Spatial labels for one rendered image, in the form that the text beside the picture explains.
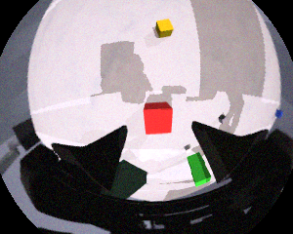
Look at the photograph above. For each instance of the green block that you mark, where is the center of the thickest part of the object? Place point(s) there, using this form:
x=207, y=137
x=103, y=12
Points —
x=200, y=174
x=195, y=160

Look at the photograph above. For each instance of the red block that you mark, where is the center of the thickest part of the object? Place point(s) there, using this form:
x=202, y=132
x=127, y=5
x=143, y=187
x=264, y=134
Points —
x=157, y=117

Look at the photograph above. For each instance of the small blue block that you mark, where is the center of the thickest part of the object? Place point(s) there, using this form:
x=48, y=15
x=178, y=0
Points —
x=279, y=113

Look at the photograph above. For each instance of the olive yellow block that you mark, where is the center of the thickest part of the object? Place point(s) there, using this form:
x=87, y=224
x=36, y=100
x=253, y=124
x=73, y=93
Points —
x=164, y=28

